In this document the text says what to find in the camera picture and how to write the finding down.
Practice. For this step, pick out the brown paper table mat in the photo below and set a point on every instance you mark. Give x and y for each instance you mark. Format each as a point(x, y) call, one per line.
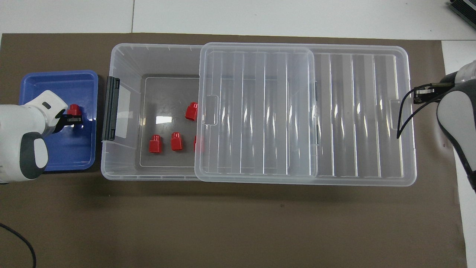
point(223, 223)

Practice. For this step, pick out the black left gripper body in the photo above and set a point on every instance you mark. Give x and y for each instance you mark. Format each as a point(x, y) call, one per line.
point(61, 123)

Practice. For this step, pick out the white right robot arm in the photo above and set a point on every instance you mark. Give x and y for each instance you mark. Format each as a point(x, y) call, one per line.
point(457, 111)

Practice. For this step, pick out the clear ribbed plastic lid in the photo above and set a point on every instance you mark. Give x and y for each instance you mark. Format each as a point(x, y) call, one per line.
point(297, 111)

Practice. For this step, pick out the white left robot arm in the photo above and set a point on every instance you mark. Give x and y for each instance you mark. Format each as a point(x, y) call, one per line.
point(18, 119)

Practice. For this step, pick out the grey finned metal device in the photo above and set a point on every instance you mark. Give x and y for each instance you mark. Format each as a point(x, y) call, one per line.
point(465, 9)

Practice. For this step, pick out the clear plastic storage box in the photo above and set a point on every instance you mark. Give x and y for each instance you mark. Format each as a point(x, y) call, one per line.
point(167, 93)

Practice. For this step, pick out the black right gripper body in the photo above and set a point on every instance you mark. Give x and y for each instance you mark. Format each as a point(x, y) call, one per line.
point(442, 89)

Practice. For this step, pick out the red plastic block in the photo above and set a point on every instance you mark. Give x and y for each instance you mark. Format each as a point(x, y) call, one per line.
point(176, 142)
point(155, 145)
point(191, 111)
point(73, 109)
point(198, 144)

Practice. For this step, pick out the blue plastic tray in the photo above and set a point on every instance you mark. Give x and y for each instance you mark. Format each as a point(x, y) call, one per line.
point(74, 149)

